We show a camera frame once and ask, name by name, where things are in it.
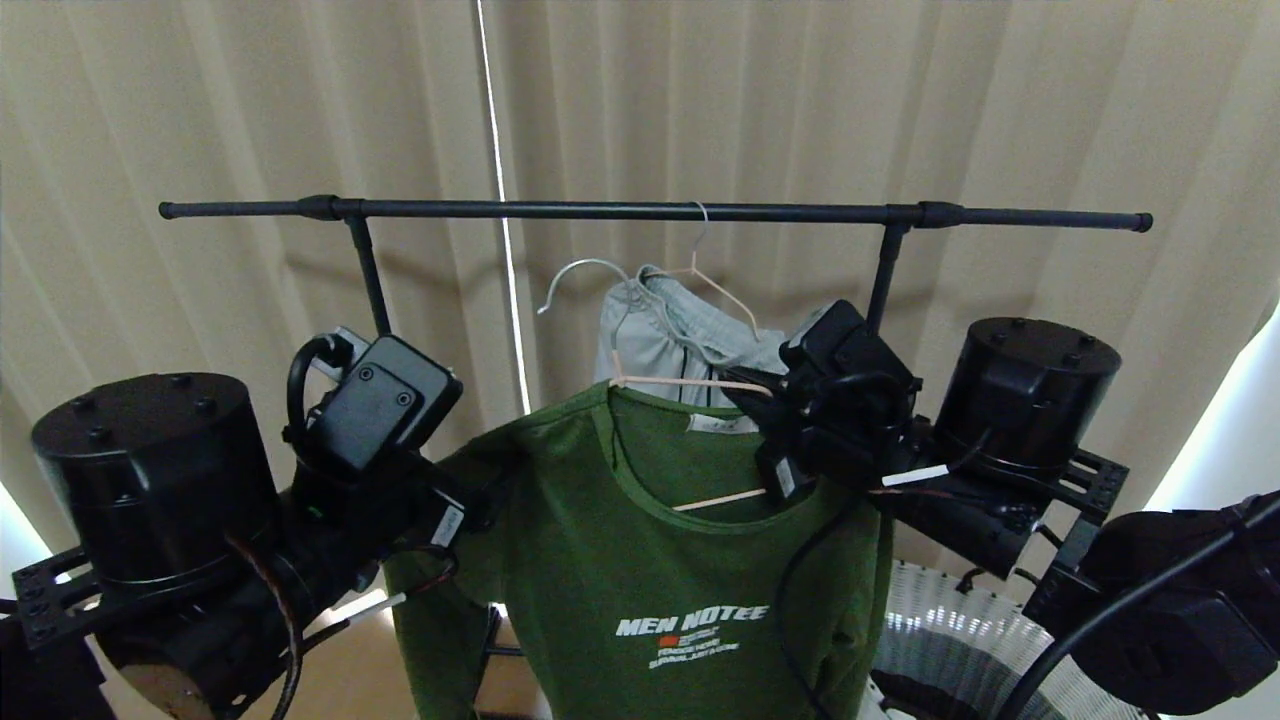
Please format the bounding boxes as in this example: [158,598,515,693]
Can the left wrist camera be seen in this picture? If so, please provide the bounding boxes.
[283,328,464,478]

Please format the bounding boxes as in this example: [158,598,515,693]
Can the beige curtain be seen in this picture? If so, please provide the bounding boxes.
[0,0,1280,621]

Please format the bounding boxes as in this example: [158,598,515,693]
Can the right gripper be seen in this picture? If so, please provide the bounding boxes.
[755,400,921,501]

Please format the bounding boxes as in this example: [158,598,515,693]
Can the pale grey shorts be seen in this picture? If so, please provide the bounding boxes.
[595,265,831,411]

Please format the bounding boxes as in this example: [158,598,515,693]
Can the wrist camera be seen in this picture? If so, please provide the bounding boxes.
[283,328,464,478]
[778,300,921,421]

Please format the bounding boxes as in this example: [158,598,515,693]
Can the black cable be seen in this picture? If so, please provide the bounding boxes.
[775,370,1280,720]
[285,335,358,443]

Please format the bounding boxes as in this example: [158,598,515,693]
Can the green garment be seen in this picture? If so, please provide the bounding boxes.
[383,383,896,720]

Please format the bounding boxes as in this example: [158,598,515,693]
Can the pink clothes hanger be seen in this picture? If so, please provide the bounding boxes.
[665,203,763,341]
[537,258,793,513]

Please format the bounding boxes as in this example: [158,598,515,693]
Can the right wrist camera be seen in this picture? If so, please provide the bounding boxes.
[778,300,921,421]

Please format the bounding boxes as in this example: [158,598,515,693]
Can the black clothes rack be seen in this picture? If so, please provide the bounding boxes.
[158,195,1153,720]

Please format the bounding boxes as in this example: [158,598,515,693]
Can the white laundry basket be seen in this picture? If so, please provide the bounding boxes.
[868,560,1151,720]

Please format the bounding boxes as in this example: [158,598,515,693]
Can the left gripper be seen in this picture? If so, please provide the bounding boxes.
[290,455,471,601]

